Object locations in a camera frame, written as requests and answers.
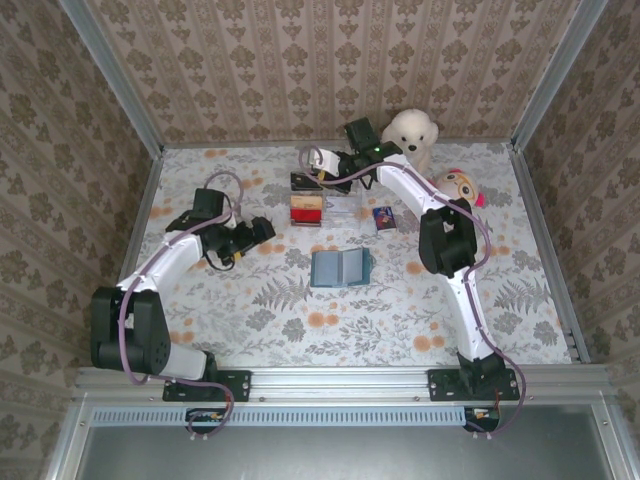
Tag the pink plush doll with glasses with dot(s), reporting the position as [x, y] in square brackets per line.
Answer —
[462, 187]

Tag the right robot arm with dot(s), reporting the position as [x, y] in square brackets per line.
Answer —
[467, 310]

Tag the grey metal panel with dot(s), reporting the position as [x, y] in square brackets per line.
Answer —
[325, 455]

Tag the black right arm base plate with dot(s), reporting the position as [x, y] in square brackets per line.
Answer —
[440, 385]

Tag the black card in organizer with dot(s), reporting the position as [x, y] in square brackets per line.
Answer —
[300, 182]

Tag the aluminium table side rail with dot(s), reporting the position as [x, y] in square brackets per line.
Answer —
[135, 240]
[550, 250]

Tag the clear acrylic organizer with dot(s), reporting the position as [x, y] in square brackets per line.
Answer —
[345, 207]

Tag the small blue card box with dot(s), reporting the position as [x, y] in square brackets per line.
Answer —
[384, 218]

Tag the white plush dog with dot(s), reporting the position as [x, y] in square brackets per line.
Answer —
[415, 127]

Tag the red card in organizer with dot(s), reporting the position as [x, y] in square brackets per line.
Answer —
[306, 216]

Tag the blue card holder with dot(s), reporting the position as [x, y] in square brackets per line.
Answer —
[350, 265]

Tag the aluminium frame rail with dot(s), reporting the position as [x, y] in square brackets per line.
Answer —
[340, 382]

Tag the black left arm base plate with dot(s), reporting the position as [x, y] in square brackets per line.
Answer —
[240, 385]

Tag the aluminium frame post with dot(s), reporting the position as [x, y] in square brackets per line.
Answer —
[116, 75]
[557, 75]

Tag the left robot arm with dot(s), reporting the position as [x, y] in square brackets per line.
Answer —
[172, 257]

